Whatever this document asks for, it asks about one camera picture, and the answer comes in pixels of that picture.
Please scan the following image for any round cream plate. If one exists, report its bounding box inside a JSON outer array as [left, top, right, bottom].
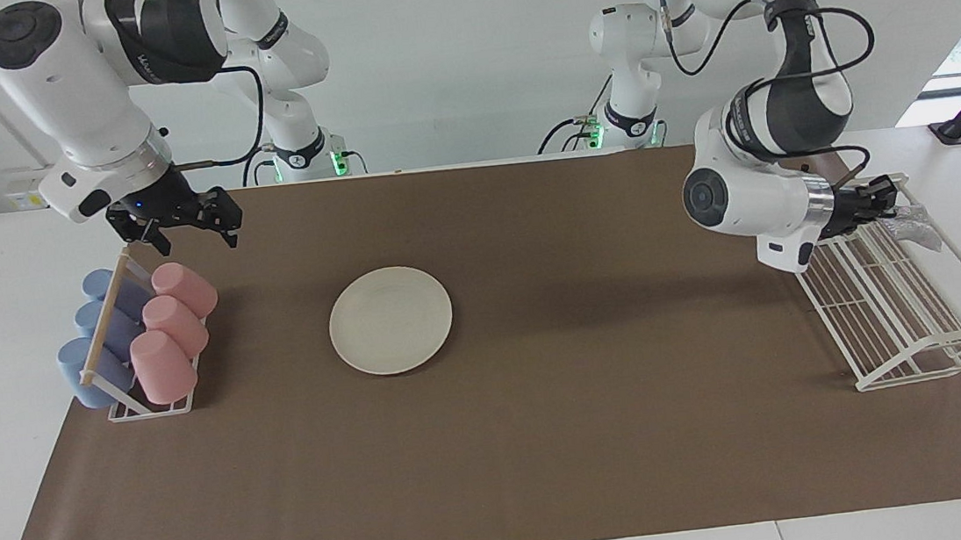
[[324, 262, 459, 381]]

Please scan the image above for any pink plastic cup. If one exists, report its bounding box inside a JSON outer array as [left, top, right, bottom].
[[128, 326, 201, 408], [149, 258, 220, 324], [140, 292, 212, 363]]

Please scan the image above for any blue plastic cup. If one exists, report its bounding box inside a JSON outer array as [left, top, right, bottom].
[[81, 265, 153, 325], [55, 333, 137, 412], [73, 296, 144, 363]]

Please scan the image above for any brown table mat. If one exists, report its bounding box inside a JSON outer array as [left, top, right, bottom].
[[0, 118, 961, 540]]

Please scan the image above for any black base cable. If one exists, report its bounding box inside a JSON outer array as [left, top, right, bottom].
[[240, 144, 279, 188], [531, 72, 620, 155]]

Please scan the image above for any cup rack with wooden handle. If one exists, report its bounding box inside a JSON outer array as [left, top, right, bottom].
[[68, 241, 213, 425]]

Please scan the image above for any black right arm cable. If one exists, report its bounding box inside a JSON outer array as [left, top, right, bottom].
[[161, 62, 271, 174]]

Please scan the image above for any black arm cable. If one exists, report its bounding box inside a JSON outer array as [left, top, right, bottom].
[[657, 0, 890, 204], [161, 62, 271, 174]]

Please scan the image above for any white wall outlet box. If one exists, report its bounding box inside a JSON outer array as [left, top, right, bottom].
[[3, 175, 56, 212]]

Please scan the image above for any white wire dish rack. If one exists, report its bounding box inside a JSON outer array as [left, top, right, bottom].
[[787, 167, 961, 398]]

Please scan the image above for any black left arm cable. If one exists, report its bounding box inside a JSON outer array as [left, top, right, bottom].
[[657, 0, 890, 204]]

